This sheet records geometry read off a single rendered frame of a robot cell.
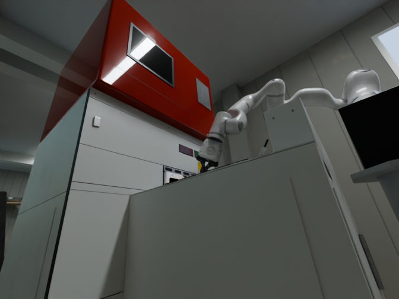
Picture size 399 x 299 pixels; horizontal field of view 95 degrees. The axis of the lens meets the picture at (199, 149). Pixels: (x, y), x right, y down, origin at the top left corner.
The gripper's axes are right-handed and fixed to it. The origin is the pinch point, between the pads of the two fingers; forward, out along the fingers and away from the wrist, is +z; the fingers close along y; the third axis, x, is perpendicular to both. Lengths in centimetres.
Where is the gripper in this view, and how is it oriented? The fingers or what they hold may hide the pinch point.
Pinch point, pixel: (203, 170)
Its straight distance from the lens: 83.6
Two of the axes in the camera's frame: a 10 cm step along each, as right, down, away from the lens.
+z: -3.5, 8.6, -3.7
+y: 9.4, 3.2, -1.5
